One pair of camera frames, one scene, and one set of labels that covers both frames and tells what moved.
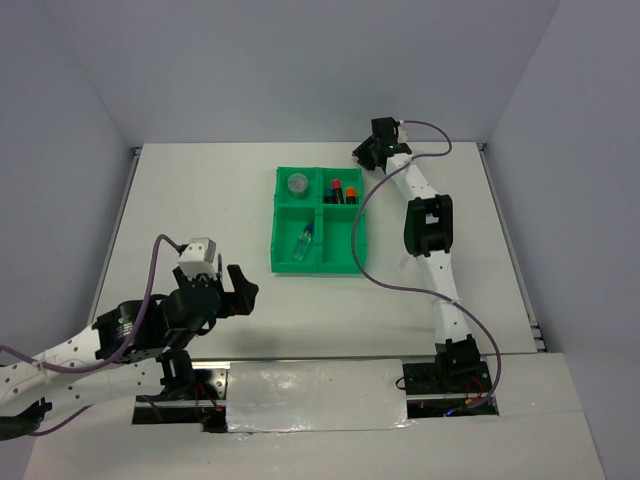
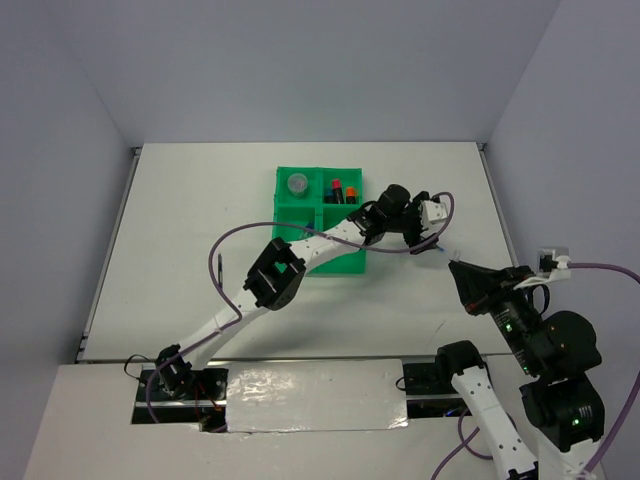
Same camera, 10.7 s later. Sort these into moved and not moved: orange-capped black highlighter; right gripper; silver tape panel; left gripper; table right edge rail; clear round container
Moved: right gripper; left gripper
Not moved: silver tape panel; table right edge rail; orange-capped black highlighter; clear round container
